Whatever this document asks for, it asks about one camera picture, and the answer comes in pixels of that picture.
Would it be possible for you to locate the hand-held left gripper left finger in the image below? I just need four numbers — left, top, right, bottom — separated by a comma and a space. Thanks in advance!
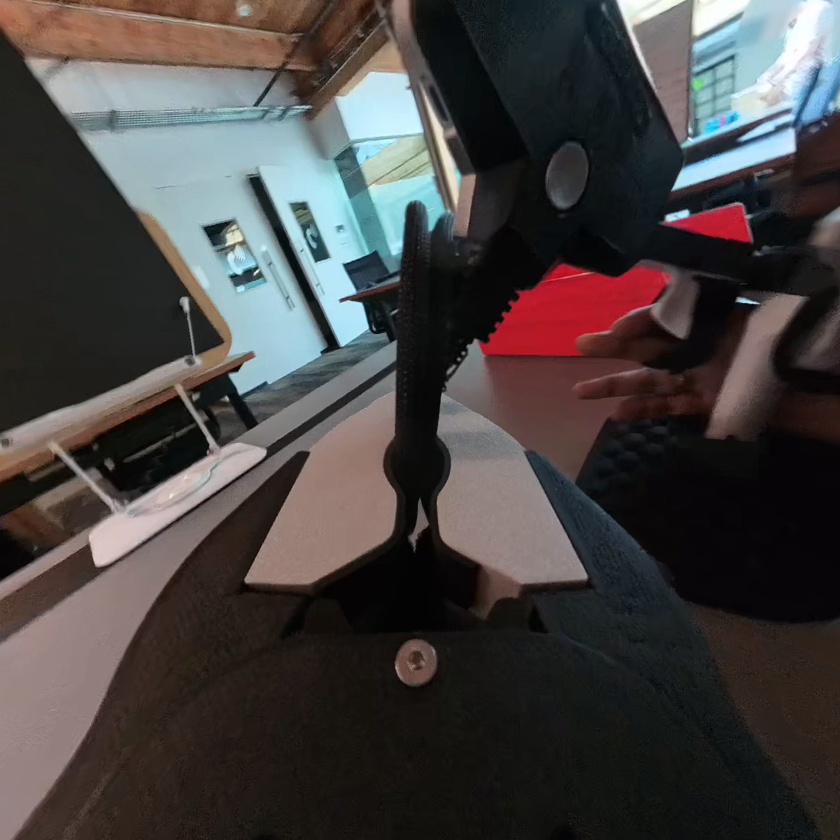
244, 392, 421, 592

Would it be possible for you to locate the wooden desk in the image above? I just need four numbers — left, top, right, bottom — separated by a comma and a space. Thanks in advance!
340, 276, 401, 339
0, 351, 258, 526

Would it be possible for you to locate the white stand with base plate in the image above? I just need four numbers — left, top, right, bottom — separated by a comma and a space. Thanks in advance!
0, 297, 268, 568

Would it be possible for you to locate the black textured pad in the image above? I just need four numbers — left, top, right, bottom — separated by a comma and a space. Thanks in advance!
577, 413, 840, 621

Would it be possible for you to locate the black braided hdmi cable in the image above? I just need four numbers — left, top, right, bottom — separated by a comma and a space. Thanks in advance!
392, 200, 473, 532

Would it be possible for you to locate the black board wooden frame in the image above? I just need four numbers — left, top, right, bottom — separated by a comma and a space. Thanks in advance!
0, 36, 234, 434

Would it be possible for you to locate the white door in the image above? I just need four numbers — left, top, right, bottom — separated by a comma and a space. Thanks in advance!
248, 165, 342, 352

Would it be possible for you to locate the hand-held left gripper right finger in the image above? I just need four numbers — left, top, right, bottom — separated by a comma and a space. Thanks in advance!
427, 394, 589, 618

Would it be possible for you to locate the person's right hand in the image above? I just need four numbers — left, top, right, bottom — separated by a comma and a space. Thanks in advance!
572, 305, 729, 421

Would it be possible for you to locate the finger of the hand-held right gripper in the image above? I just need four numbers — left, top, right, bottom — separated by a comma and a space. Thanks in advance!
466, 164, 535, 248
451, 235, 527, 343

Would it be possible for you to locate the black office chair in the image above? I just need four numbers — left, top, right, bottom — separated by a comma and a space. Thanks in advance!
343, 251, 401, 336

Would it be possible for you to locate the red plastic bin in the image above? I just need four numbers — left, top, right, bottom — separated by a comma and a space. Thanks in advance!
479, 202, 753, 358

